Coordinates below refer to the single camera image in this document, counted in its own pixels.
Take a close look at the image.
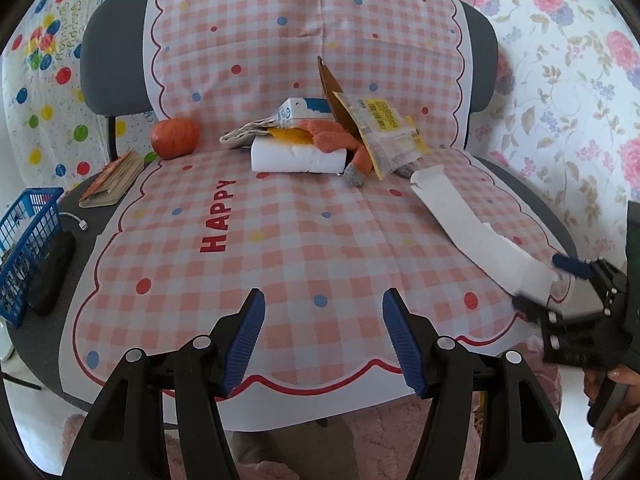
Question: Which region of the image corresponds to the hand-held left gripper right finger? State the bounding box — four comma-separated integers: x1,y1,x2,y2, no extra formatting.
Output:
381,287,583,480

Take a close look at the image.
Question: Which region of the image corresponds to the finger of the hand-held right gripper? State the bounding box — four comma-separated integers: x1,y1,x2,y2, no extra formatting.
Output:
512,294,601,341
551,254,628,316

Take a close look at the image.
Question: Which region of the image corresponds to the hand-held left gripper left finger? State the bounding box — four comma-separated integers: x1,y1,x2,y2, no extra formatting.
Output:
60,287,267,480

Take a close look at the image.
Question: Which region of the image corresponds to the white paper box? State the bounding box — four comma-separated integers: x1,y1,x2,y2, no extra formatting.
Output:
410,165,560,306

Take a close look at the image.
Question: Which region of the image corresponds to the person's right forearm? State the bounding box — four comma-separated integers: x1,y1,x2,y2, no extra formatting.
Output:
592,400,640,480

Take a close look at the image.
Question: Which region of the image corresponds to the person's right hand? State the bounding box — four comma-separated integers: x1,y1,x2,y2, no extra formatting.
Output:
582,365,640,411

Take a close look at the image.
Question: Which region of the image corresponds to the pink checkered cloth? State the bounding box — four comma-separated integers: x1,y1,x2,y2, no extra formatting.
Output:
59,0,576,432

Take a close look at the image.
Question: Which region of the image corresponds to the pink fluffy fabric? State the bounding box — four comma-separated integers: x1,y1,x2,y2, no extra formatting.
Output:
62,407,431,480

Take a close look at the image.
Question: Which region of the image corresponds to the white foam block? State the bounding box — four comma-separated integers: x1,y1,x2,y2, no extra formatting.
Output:
250,135,361,175

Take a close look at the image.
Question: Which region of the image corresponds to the black pouch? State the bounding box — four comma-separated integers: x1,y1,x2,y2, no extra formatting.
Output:
27,231,77,316

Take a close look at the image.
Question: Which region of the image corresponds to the folded newspaper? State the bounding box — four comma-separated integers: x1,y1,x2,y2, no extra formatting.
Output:
220,116,281,150

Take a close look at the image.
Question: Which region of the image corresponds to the orange yellow wrapper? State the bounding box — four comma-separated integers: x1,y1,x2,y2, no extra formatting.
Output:
265,127,313,146

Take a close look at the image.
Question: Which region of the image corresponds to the orange fruit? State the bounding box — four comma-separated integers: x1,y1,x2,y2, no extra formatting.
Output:
151,118,201,160

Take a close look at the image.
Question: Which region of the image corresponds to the yellow snack wrapper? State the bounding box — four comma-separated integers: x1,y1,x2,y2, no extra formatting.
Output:
332,91,429,181

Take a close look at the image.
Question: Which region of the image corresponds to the orange plush toy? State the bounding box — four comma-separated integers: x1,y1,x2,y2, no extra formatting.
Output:
300,119,426,187

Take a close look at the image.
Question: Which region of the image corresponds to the white and blue carton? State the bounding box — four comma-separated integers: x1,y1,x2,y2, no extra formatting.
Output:
272,97,337,131

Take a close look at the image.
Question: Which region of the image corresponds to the blue plastic basket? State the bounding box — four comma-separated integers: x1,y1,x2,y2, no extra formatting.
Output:
0,187,66,328

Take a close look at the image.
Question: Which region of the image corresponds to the brown cardboard piece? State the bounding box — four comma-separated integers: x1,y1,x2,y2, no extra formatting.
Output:
317,56,362,136

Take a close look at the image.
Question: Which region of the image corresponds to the grey office chair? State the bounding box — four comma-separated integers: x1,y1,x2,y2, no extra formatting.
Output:
0,0,583,421

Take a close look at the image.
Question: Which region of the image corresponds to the floral wall sheet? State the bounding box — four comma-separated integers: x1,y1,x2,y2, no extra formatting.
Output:
460,0,640,281

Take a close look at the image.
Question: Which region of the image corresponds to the white cable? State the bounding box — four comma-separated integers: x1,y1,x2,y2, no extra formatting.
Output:
59,211,90,232

